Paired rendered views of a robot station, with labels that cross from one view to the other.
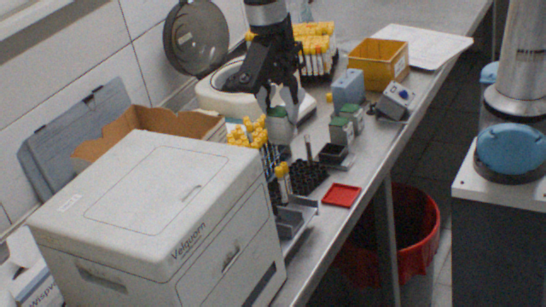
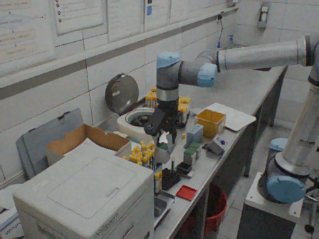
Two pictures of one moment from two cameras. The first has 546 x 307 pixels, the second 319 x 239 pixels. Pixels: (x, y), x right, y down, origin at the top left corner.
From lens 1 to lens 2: 21 cm
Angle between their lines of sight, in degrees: 7
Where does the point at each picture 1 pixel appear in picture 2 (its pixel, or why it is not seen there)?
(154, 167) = (93, 171)
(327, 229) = (177, 212)
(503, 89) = (288, 157)
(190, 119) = (112, 137)
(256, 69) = (157, 123)
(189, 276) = not seen: outside the picture
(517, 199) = (280, 212)
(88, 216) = (50, 196)
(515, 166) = (286, 198)
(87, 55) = (65, 94)
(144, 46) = (95, 94)
